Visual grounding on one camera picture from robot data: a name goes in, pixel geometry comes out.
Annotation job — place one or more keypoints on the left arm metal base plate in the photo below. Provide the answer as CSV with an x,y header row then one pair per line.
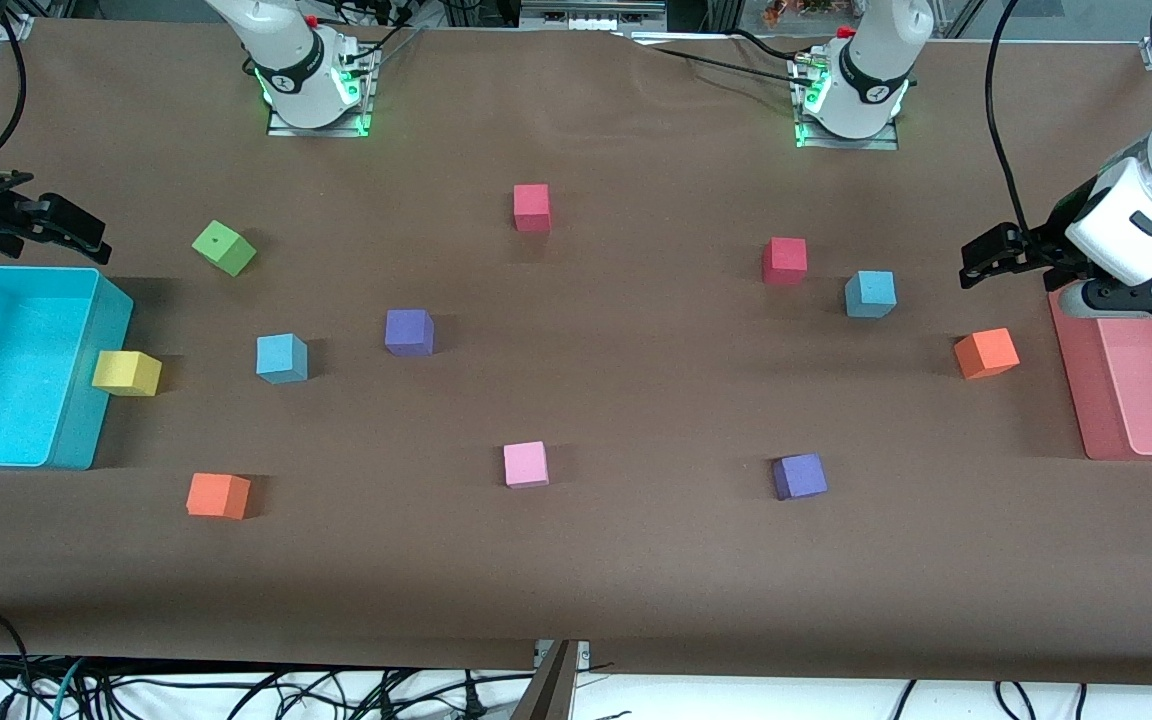
x,y
851,143

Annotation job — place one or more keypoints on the brown wooden bar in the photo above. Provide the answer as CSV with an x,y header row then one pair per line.
x,y
548,695

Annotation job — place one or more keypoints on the pink foam block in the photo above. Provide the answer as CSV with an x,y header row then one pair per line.
x,y
525,464

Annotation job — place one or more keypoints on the pink plastic bin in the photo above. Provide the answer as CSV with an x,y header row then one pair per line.
x,y
1151,400

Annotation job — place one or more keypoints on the red foam block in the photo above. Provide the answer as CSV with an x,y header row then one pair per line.
x,y
784,258
531,205

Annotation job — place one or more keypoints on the yellow foam block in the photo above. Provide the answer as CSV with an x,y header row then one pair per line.
x,y
126,372

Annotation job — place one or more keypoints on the small metal bracket plate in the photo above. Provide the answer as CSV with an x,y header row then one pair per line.
x,y
584,655

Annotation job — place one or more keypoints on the brown table mat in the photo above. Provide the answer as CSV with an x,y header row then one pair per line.
x,y
576,570

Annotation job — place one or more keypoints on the orange foam block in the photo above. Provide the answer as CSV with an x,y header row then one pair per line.
x,y
216,495
986,352

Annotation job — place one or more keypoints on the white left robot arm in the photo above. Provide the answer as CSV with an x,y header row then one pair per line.
x,y
871,60

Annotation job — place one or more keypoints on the purple foam block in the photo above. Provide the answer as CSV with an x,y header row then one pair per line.
x,y
799,476
408,332

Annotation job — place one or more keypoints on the light blue foam block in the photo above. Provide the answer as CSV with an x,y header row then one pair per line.
x,y
281,358
870,292

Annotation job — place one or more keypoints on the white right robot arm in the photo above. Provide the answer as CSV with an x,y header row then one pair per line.
x,y
286,60

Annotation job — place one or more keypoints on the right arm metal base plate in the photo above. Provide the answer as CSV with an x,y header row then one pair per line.
x,y
321,130

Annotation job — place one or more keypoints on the green foam block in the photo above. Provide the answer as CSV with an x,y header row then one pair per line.
x,y
224,248

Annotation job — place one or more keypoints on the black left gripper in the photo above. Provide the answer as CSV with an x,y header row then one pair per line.
x,y
1052,244

